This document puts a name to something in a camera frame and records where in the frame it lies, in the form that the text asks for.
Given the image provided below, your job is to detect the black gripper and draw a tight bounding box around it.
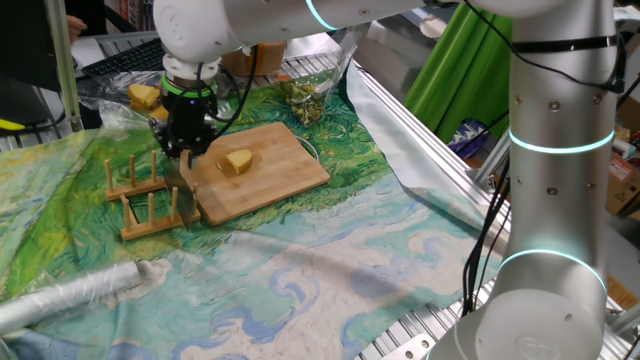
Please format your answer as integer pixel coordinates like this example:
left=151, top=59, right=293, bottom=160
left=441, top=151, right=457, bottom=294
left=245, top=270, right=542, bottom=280
left=148, top=94, right=222, bottom=171

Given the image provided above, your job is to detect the steel kitchen knife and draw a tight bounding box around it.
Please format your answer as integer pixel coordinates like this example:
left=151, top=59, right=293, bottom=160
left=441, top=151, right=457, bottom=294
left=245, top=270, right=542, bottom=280
left=162, top=167, right=199, bottom=231

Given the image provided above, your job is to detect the bare person hand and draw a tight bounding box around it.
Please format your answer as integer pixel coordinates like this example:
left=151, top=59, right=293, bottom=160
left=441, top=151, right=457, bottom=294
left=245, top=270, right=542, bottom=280
left=66, top=14, right=89, bottom=46

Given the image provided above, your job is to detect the wooden peg rack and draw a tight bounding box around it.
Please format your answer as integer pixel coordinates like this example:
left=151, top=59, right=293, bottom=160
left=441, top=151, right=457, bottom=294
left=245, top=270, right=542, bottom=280
left=103, top=149, right=202, bottom=242

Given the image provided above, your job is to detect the bamboo cutting board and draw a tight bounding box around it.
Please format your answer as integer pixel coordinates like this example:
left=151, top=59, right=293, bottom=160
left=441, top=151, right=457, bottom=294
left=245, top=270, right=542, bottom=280
left=179, top=121, right=332, bottom=227

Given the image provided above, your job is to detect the black keyboard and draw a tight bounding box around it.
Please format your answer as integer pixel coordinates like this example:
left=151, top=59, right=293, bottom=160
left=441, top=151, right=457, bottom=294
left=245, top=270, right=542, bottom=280
left=82, top=37, right=169, bottom=79

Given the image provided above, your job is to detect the plain brown cardboard box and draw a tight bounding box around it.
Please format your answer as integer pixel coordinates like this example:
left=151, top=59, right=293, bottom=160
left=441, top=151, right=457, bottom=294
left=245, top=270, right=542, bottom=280
left=222, top=40, right=287, bottom=77

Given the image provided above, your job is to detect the bag of chopped greens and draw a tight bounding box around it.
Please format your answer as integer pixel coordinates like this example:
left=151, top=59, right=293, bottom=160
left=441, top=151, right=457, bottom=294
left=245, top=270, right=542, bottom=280
left=272, top=27, right=362, bottom=126

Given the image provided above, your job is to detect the painted landscape tablecloth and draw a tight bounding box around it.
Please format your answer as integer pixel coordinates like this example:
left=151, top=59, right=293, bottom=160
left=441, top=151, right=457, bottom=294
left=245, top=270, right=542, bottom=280
left=0, top=59, right=506, bottom=360

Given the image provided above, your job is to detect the plastic wrapped roll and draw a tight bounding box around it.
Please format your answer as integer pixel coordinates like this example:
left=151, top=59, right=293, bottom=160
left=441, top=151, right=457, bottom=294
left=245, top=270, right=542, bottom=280
left=0, top=259, right=144, bottom=336

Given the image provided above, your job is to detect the blue patterned bag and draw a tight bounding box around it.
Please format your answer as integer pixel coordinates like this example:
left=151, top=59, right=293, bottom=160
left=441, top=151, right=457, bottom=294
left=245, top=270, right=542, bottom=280
left=447, top=118, right=494, bottom=161

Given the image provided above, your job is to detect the green fabric curtain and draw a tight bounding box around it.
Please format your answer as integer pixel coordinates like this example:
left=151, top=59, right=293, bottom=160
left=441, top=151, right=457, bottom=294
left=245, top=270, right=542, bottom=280
left=403, top=2, right=514, bottom=144

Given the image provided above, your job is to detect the cardboard box with label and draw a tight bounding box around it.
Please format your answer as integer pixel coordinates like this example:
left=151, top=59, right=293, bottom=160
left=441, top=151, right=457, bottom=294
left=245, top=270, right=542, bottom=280
left=604, top=152, right=640, bottom=219

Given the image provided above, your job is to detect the thick black camera cable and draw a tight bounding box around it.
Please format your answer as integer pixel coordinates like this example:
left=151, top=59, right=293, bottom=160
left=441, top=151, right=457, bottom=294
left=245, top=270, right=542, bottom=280
left=193, top=43, right=261, bottom=141

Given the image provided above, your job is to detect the aluminium frame post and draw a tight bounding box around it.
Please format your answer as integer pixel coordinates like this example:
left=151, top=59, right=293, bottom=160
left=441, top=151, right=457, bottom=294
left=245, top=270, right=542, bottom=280
left=43, top=0, right=84, bottom=132

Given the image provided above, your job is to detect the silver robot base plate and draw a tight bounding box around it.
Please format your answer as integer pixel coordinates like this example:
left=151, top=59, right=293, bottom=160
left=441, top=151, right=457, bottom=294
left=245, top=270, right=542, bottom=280
left=384, top=333, right=436, bottom=360

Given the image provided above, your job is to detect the black base cable bundle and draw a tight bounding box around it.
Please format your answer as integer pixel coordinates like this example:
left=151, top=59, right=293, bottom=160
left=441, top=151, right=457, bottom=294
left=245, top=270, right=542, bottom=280
left=459, top=154, right=514, bottom=319

